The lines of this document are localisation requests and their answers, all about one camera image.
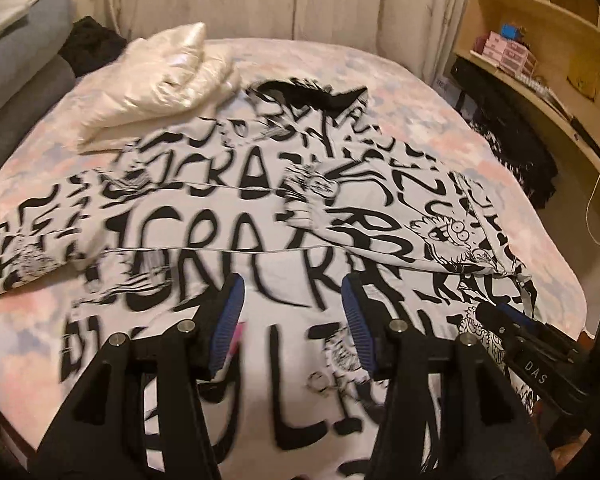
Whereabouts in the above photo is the black clothing under shelf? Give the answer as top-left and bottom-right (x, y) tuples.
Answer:
(450, 57), (558, 201)

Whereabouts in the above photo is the yellow flat item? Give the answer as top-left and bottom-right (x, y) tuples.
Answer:
(567, 55), (600, 92)

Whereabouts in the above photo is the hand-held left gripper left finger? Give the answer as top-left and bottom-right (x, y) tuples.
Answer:
(32, 275), (246, 480)

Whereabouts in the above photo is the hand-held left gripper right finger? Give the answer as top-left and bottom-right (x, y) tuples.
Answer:
(341, 274), (561, 480)

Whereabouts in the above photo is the black fuzzy cloth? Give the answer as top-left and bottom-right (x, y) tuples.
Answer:
(60, 16), (128, 78)

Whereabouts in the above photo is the wooden shelf unit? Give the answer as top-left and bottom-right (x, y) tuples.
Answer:
(452, 0), (600, 248)

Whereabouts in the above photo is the beige curtain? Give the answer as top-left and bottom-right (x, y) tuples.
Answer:
(62, 0), (476, 91)

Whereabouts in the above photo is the grey pillow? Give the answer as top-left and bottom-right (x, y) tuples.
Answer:
(0, 55), (76, 173)
(0, 0), (78, 93)

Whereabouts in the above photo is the pink mini drawer box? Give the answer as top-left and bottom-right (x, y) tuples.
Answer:
(472, 30), (538, 76)

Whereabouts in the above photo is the white black printed shirt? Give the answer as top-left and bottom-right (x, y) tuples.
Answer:
(0, 77), (546, 480)

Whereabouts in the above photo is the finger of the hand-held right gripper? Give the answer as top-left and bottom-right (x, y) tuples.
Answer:
(495, 302), (548, 336)
(474, 304), (521, 358)

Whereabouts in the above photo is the pastel patterned bed blanket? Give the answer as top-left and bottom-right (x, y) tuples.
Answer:
(0, 40), (588, 461)

